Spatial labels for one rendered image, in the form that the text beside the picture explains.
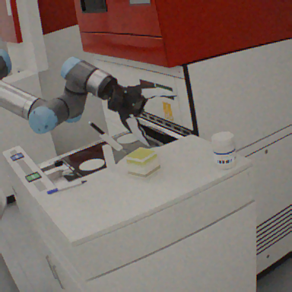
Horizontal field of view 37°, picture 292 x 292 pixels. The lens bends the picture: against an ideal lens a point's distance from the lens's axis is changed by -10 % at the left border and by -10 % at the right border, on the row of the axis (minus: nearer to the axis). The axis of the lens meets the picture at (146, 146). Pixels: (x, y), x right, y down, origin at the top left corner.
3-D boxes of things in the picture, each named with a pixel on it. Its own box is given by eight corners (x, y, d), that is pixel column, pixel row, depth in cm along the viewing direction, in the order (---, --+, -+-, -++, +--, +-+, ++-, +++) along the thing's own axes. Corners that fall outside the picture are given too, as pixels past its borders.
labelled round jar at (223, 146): (227, 157, 146) (224, 129, 142) (241, 163, 140) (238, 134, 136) (210, 165, 143) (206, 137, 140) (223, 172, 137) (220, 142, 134)
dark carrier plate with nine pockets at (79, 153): (134, 131, 203) (134, 129, 202) (179, 152, 174) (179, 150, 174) (62, 158, 189) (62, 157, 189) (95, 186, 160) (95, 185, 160)
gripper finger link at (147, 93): (180, 86, 126) (148, 90, 129) (173, 84, 120) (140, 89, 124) (182, 97, 126) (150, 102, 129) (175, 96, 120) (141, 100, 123)
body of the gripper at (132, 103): (154, 95, 130) (119, 77, 134) (142, 93, 122) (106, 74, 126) (141, 119, 132) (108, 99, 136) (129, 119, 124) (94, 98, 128)
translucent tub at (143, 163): (144, 166, 151) (140, 147, 149) (161, 169, 146) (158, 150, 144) (128, 176, 147) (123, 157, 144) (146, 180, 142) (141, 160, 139)
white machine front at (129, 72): (109, 121, 244) (95, 49, 229) (203, 166, 176) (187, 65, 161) (105, 122, 243) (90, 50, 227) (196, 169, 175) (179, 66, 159)
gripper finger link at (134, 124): (157, 144, 129) (143, 114, 130) (148, 145, 123) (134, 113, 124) (147, 150, 130) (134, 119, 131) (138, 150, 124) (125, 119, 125)
